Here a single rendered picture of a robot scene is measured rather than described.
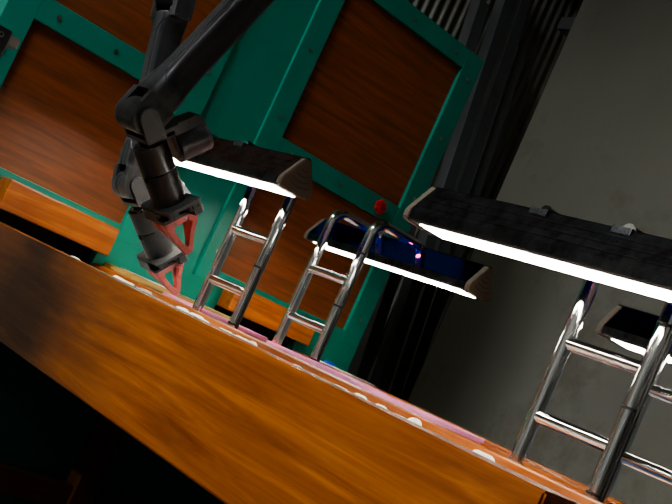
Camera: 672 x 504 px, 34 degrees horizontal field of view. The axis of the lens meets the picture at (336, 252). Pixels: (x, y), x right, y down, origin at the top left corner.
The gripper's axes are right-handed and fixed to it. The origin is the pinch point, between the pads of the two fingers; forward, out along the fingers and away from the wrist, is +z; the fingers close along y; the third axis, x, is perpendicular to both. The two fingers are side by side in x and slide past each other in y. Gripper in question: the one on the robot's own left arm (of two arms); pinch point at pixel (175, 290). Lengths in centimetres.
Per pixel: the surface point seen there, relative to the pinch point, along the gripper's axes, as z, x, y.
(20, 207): -17.1, 9.9, 43.1
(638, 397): 1, -17, -104
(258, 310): 38, -37, 43
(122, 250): 7, -10, 49
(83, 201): -9, -7, 50
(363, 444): -24, 29, -107
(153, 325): -24, 28, -57
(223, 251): 1.7, -17.0, 8.0
